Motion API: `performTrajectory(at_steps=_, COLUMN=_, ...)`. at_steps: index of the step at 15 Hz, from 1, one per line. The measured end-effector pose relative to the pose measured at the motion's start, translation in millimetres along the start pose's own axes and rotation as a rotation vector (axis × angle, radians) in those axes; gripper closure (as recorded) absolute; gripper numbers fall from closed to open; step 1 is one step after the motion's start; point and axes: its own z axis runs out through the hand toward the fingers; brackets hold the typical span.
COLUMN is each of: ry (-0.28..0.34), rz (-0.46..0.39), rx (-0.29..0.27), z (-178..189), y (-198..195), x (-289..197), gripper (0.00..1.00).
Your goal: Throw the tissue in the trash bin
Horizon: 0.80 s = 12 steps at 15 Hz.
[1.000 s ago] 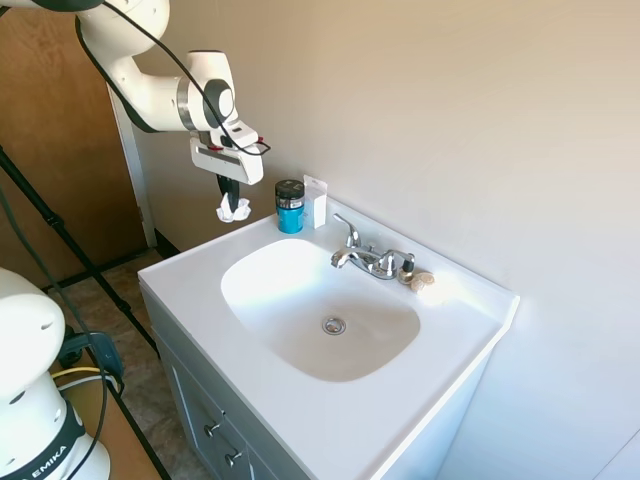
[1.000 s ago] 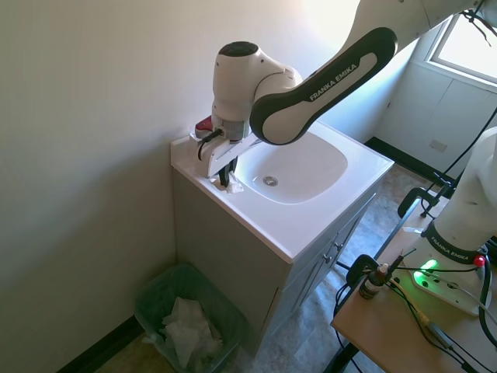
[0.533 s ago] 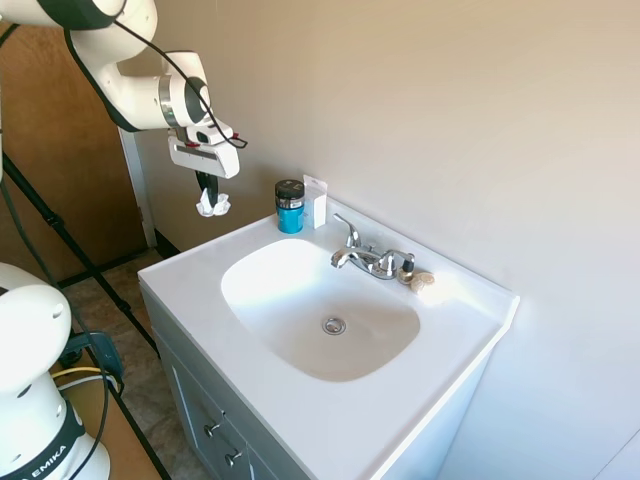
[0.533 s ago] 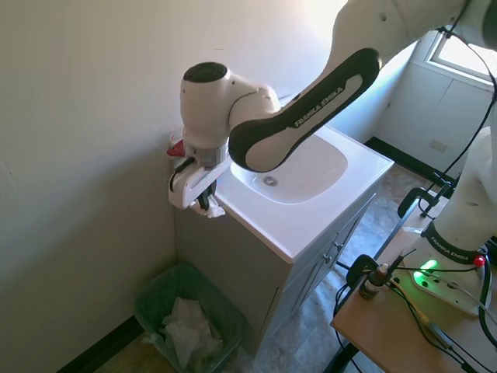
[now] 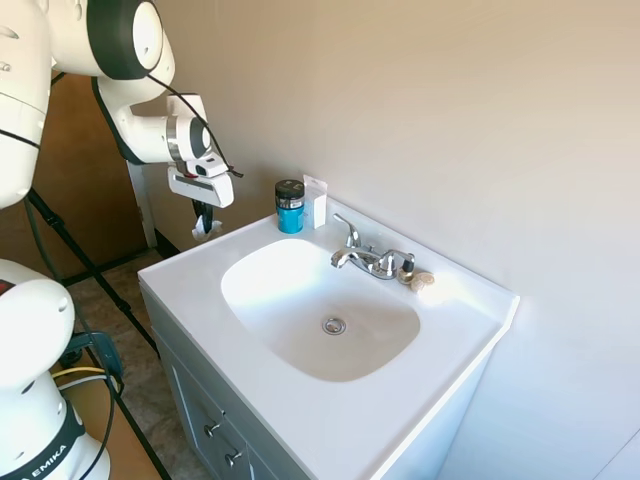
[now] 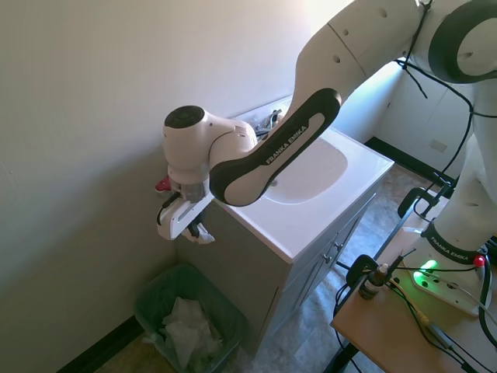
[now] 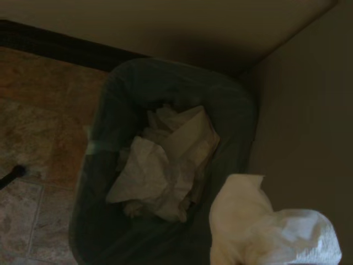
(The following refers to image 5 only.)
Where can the white sink vanity top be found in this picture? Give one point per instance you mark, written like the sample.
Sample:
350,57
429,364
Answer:
400,390

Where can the grey vanity cabinet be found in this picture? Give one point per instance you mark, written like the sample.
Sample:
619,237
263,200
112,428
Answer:
190,390

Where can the metal cabinet knob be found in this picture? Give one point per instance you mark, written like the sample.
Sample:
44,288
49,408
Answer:
212,429
233,457

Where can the white tissue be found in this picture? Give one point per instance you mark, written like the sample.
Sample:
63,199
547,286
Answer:
202,234

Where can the chrome sink drain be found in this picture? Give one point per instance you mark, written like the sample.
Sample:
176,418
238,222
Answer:
334,325

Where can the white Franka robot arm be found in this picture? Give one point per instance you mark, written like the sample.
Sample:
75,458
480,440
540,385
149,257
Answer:
25,100

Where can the blue jar black lid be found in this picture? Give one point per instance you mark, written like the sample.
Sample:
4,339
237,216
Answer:
290,215

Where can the black tripod stand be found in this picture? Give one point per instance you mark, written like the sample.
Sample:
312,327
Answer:
100,280

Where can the brown wooden door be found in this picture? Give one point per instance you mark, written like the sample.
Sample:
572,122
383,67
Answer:
85,200

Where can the wooden table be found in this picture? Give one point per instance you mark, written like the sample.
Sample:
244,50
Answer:
125,450

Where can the black table clamp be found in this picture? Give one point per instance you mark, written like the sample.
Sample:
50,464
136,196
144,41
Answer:
102,350

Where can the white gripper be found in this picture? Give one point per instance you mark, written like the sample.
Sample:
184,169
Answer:
200,190

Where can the small white carton box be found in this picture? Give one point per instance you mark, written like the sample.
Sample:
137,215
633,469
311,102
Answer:
317,205

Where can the beige seashell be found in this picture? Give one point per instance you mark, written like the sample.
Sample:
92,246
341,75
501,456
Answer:
421,281

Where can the wrist camera red black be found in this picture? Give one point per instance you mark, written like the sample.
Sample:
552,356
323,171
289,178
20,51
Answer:
207,168

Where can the white door frame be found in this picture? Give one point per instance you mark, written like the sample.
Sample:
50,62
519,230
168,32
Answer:
142,205

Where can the small dark bottle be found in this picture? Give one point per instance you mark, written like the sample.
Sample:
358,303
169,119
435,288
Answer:
406,270

